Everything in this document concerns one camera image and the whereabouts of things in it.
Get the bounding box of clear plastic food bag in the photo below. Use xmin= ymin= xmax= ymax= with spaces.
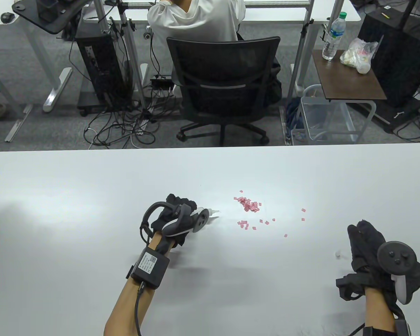
xmin=339 ymin=38 xmax=378 ymax=75

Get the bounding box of large black computer tower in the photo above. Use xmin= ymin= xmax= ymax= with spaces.
xmin=357 ymin=7 xmax=420 ymax=109

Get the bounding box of brown wooden side table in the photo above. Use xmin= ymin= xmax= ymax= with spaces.
xmin=312 ymin=49 xmax=387 ymax=142

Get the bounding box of tangle of black cables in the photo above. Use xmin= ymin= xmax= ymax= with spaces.
xmin=84 ymin=101 xmax=158 ymax=149

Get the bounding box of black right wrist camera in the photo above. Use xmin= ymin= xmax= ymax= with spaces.
xmin=362 ymin=318 xmax=412 ymax=336

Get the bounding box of white desk with aluminium frame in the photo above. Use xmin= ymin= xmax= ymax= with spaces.
xmin=82 ymin=0 xmax=361 ymax=105

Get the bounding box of clear plastic storage bin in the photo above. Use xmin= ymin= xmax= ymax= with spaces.
xmin=300 ymin=96 xmax=357 ymax=144

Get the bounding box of black power strip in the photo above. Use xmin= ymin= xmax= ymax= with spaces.
xmin=150 ymin=75 xmax=177 ymax=90

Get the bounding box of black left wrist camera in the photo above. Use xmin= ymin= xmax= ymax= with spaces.
xmin=128 ymin=247 xmax=170 ymax=289

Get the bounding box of black mesh office chair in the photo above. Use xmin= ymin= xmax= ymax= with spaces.
xmin=166 ymin=36 xmax=284 ymax=147

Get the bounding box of black left camera cable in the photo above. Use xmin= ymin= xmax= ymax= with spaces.
xmin=134 ymin=283 xmax=146 ymax=336

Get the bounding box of clear plastic water bottle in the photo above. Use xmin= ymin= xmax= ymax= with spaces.
xmin=322 ymin=12 xmax=347 ymax=61

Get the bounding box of pile of pink paper scraps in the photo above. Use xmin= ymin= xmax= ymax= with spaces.
xmin=233 ymin=190 xmax=307 ymax=238

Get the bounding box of black right hand controller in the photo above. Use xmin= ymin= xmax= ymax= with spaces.
xmin=377 ymin=241 xmax=417 ymax=305

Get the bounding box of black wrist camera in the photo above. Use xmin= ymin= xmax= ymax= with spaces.
xmin=362 ymin=318 xmax=412 ymax=336
xmin=128 ymin=247 xmax=170 ymax=289

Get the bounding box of person's right hand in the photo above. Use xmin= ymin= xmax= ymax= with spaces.
xmin=347 ymin=220 xmax=420 ymax=303

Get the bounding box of slim black computer tower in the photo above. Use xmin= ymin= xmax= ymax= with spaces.
xmin=75 ymin=26 xmax=133 ymax=114

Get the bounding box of person's left forearm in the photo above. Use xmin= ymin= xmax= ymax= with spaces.
xmin=104 ymin=234 xmax=168 ymax=336

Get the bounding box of clear conical squeeze bottle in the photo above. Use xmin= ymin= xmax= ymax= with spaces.
xmin=196 ymin=207 xmax=220 ymax=219

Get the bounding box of person's left hand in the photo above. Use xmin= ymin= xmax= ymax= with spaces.
xmin=151 ymin=194 xmax=199 ymax=258

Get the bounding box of person's right forearm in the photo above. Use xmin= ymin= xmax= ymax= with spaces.
xmin=364 ymin=287 xmax=398 ymax=329

